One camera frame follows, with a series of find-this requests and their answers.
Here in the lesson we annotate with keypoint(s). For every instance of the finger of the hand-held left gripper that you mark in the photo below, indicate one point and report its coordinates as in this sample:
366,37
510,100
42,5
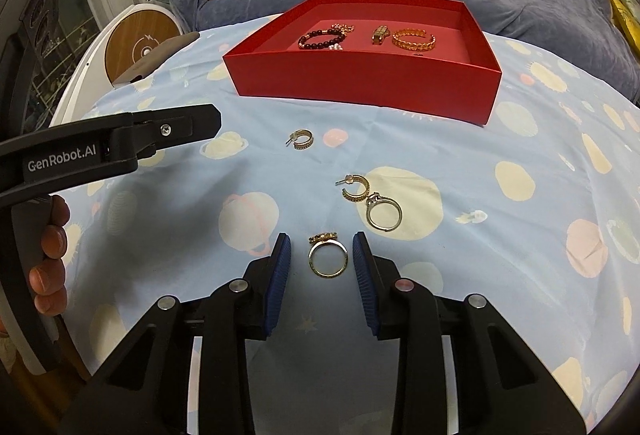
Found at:
185,125

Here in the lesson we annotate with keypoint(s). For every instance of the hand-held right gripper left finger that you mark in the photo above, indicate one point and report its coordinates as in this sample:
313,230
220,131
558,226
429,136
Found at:
277,285

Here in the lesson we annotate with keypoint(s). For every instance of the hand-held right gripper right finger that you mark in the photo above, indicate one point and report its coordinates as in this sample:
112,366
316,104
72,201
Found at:
367,285

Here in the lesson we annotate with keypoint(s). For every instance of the gold hoop earring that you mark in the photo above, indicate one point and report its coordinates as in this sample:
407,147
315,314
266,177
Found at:
304,145
357,196

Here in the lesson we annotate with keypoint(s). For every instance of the red cardboard box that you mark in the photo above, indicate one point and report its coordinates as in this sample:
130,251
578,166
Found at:
350,85

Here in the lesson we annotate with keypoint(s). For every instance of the gold wristwatch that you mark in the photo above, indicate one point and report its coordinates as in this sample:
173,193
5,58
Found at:
380,35

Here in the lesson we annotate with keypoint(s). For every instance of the gold cuff bangle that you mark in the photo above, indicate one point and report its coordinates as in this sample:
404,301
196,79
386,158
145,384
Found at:
412,46

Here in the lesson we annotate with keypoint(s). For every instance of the person's left hand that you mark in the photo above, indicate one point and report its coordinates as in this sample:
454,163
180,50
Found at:
52,285

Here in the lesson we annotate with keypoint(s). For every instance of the white device with wooden disc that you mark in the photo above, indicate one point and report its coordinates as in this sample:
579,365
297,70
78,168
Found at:
140,30

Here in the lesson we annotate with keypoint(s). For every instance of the dark cabinet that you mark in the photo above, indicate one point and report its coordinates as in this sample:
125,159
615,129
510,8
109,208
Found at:
45,15

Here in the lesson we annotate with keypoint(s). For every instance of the yellow pillow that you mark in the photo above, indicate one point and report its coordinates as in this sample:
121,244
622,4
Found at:
625,15

